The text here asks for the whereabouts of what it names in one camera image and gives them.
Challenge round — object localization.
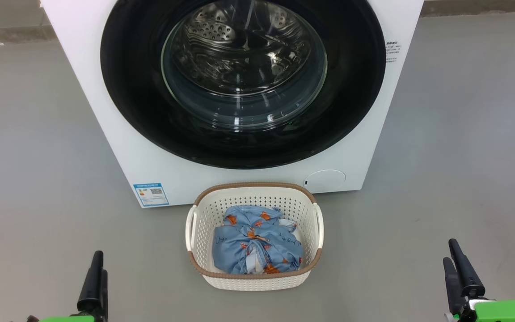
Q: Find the white front-load washing machine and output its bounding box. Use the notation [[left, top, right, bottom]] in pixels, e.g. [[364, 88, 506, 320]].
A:
[[39, 0, 424, 209]]

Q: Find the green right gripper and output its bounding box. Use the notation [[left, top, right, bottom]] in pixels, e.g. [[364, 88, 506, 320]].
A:
[[443, 238, 515, 322]]

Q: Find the black round glass washer door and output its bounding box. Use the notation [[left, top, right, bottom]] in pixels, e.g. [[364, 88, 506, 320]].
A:
[[100, 0, 387, 169]]

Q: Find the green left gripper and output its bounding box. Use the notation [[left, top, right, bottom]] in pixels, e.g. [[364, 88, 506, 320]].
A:
[[38, 250, 109, 322]]

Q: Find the round white filter cover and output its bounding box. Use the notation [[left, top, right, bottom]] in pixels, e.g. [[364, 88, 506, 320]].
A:
[[303, 169, 346, 191]]

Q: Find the blue energy label sticker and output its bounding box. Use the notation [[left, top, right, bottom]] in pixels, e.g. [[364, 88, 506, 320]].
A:
[[133, 182, 169, 208]]

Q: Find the washing machine drum opening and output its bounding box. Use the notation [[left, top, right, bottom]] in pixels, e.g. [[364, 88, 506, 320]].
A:
[[182, 0, 316, 97]]

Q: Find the blue garment orange print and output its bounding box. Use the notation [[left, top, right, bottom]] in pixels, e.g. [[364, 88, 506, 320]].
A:
[[212, 224, 305, 275], [223, 205, 298, 237]]

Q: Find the cream perforated laundry basket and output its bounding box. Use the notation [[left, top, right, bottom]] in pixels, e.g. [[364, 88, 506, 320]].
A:
[[185, 182, 325, 292]]

